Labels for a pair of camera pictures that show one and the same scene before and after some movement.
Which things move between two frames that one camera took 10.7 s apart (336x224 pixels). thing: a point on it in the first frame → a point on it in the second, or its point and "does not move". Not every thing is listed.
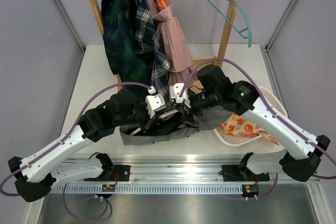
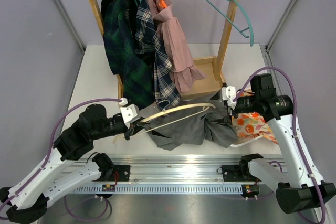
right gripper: x=188 y=118 → x=230 y=114
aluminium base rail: x=185 y=174 does not move
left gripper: x=153 y=121 → x=135 y=127
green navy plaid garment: x=123 y=57 does not move
